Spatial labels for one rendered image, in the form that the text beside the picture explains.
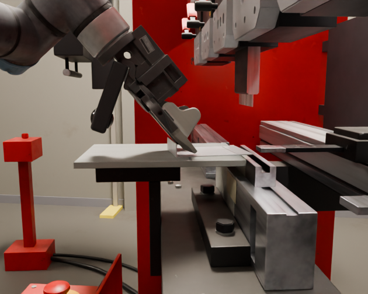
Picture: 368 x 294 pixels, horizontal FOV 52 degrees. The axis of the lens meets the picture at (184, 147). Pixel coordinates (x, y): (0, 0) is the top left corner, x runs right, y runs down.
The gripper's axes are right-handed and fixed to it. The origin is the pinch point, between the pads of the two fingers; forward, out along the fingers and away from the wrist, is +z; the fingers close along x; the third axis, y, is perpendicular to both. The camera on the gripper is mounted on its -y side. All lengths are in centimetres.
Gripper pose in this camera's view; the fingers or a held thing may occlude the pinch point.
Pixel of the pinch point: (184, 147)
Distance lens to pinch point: 64.1
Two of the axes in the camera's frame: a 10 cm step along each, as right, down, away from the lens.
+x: -2.1, -1.6, 9.7
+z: 6.3, 7.4, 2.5
